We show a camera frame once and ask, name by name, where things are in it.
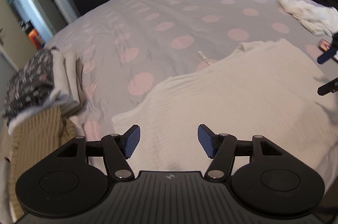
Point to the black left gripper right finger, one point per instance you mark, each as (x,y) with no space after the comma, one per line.
(208,140)

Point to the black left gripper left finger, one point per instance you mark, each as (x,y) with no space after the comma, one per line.
(129,141)

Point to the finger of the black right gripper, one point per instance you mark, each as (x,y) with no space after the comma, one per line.
(330,87)
(331,53)

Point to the white textured top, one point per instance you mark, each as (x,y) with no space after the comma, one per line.
(262,88)

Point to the smartphone with lit screen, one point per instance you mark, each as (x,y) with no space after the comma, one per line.
(324,45)

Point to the crumpled white garment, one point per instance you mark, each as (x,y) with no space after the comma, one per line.
(318,20)

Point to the white folded sweatshirt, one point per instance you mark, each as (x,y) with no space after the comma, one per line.
(59,95)

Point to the small white label tag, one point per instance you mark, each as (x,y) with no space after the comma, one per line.
(204,58)

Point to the brown striped folded garment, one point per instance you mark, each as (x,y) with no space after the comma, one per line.
(34,139)

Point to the beige folded garment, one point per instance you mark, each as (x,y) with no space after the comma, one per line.
(74,69)

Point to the black floral folded garment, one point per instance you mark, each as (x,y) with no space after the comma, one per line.
(30,86)

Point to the grey pink-dotted bedspread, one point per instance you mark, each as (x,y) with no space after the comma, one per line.
(129,46)

